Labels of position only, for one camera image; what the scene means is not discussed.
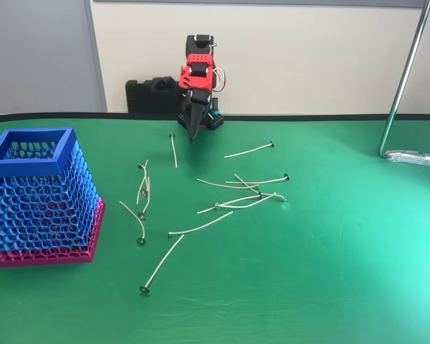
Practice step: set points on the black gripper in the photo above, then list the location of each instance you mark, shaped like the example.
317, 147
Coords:
194, 115

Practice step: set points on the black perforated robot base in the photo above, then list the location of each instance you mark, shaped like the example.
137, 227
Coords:
216, 123

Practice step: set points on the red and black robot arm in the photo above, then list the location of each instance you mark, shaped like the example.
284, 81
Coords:
200, 83

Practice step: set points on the blue and pink lattice basket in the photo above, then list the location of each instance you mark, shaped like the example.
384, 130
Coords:
21, 167

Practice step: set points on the black plastic tool case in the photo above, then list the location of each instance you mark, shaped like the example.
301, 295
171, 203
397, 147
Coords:
139, 98

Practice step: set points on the green table cloth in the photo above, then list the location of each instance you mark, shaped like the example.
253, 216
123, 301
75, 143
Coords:
308, 268

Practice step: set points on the chrome metal stand pole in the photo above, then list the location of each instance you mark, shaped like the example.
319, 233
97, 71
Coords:
406, 71

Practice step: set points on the clear plastic clamp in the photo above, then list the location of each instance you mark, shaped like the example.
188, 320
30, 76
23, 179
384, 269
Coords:
412, 157

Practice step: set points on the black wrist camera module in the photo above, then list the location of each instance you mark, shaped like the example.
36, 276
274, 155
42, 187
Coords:
165, 86

